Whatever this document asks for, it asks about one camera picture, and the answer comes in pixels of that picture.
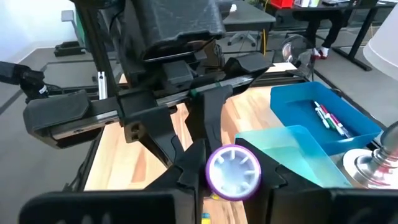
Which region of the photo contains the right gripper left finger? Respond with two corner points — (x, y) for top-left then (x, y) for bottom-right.
(18, 139), (208, 224)

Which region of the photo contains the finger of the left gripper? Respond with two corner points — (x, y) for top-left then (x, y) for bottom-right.
(188, 84), (234, 152)
(119, 93), (184, 167)

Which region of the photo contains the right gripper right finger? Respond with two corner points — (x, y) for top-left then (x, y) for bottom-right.
(235, 138), (398, 224)

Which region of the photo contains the purple highlighter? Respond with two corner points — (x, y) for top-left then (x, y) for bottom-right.
(205, 144), (262, 202)

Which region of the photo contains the magenta capped white marker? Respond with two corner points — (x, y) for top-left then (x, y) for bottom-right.
(329, 113), (354, 139)

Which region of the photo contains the translucent green plastic bin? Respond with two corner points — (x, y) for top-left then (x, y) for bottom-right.
(234, 124), (354, 189)

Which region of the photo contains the office chair base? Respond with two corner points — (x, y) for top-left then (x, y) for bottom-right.
(226, 30), (259, 47)

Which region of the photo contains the blue plastic bin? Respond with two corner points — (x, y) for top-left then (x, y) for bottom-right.
(269, 81), (382, 156)

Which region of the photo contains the green capped white marker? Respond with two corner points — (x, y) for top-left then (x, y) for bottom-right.
(313, 100), (335, 130)

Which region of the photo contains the red capped white marker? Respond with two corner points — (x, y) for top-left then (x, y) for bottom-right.
(319, 104), (340, 128)

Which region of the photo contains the grey desk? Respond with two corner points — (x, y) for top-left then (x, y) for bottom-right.
(222, 6), (277, 32)

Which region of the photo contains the black floor fan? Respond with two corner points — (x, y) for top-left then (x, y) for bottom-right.
(281, 34), (315, 78)

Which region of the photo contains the person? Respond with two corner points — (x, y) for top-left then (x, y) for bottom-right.
(292, 7), (352, 60)

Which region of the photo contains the white shade table lamp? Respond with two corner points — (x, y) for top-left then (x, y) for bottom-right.
(343, 12), (398, 190)

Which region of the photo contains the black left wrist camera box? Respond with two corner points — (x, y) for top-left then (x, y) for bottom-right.
(133, 0), (226, 62)

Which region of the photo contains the yellow cable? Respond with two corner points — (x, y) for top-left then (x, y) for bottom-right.
(262, 0), (269, 57)

